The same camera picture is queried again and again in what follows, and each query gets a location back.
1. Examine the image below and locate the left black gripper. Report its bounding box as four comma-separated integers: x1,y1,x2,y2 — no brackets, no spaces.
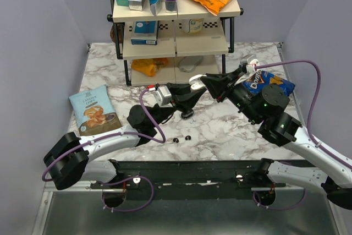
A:
150,81,206,129

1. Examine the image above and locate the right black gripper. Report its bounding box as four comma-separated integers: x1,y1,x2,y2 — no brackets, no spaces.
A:
201,67,262,124

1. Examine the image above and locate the white earbud charging case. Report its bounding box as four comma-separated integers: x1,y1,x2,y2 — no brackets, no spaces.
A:
189,74,206,91

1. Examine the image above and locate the black earbud charging case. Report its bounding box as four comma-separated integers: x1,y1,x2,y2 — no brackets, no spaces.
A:
181,110,194,119

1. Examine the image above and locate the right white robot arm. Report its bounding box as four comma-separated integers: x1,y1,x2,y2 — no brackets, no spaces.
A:
200,69,351,210

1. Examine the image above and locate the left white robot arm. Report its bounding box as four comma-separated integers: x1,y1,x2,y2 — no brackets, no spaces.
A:
42,83,206,190

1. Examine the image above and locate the blue Doritos chip bag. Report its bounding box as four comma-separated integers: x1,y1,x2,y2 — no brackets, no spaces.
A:
235,64,295,96

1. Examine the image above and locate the orange snack bag bottom shelf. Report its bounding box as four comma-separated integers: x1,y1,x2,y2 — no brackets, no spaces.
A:
131,58,169,77

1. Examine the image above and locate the beige three-tier shelf rack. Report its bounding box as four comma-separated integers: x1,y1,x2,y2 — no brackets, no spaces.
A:
107,0,243,86

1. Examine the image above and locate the cream printed mug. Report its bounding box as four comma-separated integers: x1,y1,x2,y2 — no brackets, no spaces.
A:
181,18,204,34

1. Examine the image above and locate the blue white box middle shelf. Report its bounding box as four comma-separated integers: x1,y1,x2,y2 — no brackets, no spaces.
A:
130,21,159,45

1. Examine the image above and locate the cassava chips bag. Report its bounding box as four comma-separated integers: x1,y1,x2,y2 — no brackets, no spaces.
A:
69,85,122,140

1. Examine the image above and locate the brown object behind rack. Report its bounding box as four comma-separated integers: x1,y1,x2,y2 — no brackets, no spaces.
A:
110,26,120,43

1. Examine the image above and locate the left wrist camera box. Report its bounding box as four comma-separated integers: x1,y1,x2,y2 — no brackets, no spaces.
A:
149,85,172,107

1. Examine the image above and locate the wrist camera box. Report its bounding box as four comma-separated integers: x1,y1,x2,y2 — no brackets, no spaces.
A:
149,85,172,107
240,54,260,73

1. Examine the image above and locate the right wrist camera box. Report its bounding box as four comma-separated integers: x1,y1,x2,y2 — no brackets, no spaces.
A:
240,54,260,73

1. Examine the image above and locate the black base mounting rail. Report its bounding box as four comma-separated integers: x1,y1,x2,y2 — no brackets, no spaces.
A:
91,160,273,200

